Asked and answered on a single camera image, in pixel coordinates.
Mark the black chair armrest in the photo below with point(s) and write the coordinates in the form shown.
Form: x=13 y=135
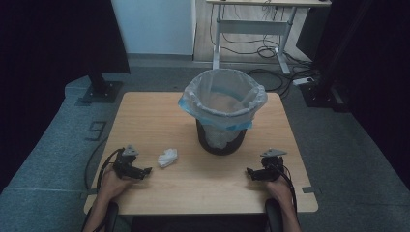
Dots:
x=111 y=217

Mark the white paper ball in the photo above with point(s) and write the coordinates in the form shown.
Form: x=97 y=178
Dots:
x=167 y=157

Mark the white wall panel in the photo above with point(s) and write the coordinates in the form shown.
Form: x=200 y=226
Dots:
x=154 y=25

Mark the black bin with plastic liner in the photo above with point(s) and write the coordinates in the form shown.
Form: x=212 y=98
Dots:
x=222 y=96

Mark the black curtain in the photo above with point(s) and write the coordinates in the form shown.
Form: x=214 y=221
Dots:
x=370 y=64
x=48 y=64

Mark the black trash bin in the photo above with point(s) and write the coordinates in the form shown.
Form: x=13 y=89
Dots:
x=222 y=146

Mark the person's right hand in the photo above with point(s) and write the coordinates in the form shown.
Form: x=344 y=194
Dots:
x=280 y=191

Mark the black stand base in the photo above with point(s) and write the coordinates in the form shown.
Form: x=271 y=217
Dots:
x=102 y=92
x=322 y=95

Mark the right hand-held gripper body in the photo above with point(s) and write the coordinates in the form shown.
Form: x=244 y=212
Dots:
x=273 y=164

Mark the person's left hand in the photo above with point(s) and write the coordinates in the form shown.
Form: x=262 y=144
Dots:
x=113 y=186

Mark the white power strip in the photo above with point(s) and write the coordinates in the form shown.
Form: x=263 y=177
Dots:
x=303 y=81

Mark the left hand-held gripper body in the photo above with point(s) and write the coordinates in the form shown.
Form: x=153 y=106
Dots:
x=123 y=163

